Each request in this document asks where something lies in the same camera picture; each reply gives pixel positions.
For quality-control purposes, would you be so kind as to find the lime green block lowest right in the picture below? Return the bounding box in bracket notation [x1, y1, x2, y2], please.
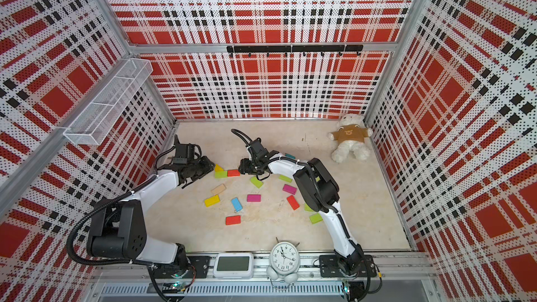
[309, 213, 323, 225]

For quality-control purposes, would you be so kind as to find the black hook rail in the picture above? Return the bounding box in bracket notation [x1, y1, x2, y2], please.
[227, 44, 364, 55]

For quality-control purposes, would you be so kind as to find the red block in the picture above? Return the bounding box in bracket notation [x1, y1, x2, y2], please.
[287, 195, 300, 211]
[227, 169, 241, 177]
[225, 215, 241, 226]

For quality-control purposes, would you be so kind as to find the white digital display device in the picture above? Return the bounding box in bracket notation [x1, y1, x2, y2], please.
[213, 253, 254, 280]

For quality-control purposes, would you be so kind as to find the yellow rectangular block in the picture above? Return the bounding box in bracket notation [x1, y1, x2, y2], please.
[204, 194, 220, 208]

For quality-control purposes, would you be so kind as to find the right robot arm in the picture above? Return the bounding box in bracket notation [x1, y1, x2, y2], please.
[232, 129, 375, 278]

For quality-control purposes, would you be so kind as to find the white teddy bear brown shirt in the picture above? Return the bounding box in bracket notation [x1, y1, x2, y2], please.
[328, 113, 373, 164]

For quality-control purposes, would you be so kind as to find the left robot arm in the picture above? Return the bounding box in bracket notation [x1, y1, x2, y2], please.
[66, 138, 215, 279]

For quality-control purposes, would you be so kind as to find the red block bottom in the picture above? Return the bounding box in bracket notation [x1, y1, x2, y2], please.
[225, 215, 241, 226]

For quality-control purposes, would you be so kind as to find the blue rectangular block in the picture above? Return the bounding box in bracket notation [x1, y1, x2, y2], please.
[231, 197, 243, 213]

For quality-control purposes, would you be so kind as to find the natural wood rectangular block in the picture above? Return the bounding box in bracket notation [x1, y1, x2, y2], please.
[211, 184, 226, 195]

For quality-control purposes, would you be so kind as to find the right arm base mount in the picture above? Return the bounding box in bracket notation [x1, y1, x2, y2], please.
[319, 254, 378, 278]

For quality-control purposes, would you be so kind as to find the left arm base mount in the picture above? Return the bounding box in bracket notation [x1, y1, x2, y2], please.
[153, 254, 211, 279]

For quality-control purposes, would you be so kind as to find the white wire mesh basket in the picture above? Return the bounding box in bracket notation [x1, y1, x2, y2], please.
[64, 58, 152, 145]

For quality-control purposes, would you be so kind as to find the white analog alarm clock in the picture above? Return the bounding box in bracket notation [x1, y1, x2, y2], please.
[267, 240, 301, 286]

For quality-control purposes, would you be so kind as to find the magenta block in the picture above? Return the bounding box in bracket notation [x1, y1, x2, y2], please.
[247, 194, 262, 203]
[282, 185, 297, 195]

